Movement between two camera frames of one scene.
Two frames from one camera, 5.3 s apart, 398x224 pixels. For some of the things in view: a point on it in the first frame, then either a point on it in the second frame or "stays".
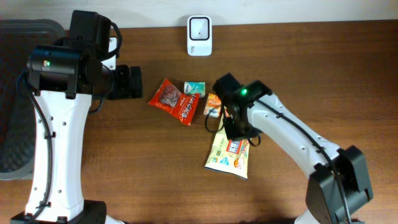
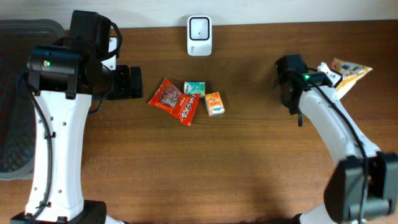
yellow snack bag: (229, 156) to (351, 73)
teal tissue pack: (195, 88) stays
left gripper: (126, 90) stays
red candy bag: (168, 96) stays
